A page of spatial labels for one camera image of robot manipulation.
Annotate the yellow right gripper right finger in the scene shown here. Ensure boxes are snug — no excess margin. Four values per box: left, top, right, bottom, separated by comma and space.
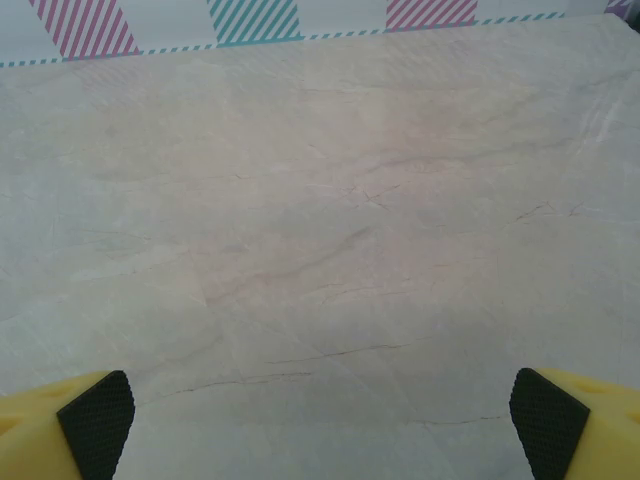
509, 367, 640, 480

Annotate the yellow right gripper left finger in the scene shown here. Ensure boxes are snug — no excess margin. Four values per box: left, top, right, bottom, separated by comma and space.
0, 369, 136, 480

